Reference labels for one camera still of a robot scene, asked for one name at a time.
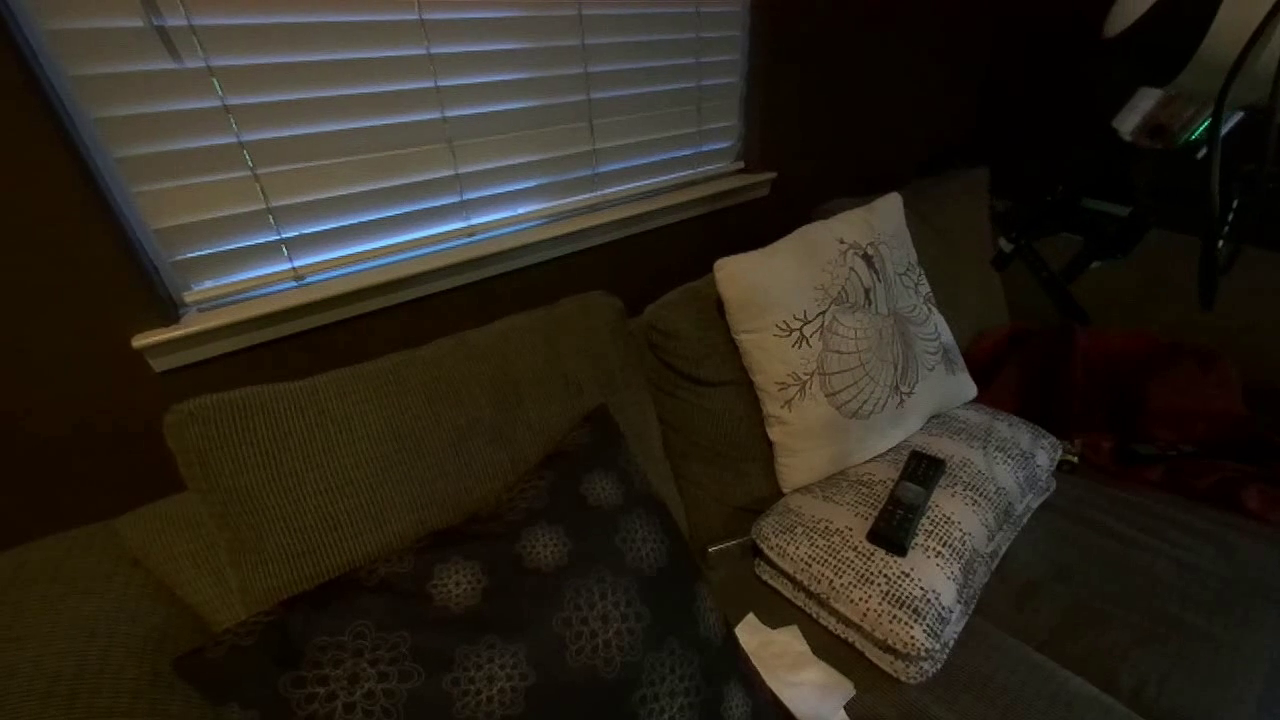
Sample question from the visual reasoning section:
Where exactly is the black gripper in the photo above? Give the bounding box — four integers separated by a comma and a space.
1060, 165, 1166, 270

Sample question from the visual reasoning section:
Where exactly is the white embroidered pillow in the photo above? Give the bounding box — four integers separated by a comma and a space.
709, 187, 983, 502

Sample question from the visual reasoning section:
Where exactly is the black dotted throw pillow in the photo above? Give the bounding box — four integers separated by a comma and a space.
170, 403, 753, 720

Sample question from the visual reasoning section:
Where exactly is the red blanket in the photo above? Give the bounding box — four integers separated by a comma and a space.
958, 322, 1280, 529

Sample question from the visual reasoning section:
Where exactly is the black remote control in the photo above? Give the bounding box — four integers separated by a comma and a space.
862, 449, 950, 560

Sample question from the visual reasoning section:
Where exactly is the olive fabric sofa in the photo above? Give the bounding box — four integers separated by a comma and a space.
0, 165, 1280, 720

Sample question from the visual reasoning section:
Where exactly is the white speckled knit cushion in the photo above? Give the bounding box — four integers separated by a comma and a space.
749, 402, 1067, 690

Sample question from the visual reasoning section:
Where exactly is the medium olive sofa back cushion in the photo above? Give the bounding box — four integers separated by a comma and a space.
633, 270, 790, 545

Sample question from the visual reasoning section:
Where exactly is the white tissue paper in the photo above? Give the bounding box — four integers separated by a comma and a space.
730, 609, 858, 720

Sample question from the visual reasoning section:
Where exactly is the white window sill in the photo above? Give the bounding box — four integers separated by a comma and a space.
127, 169, 781, 375

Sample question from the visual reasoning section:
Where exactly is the white window blind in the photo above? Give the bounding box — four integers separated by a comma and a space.
3, 0, 760, 322

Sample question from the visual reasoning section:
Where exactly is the wide olive sofa back cushion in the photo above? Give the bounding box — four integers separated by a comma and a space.
159, 290, 693, 634

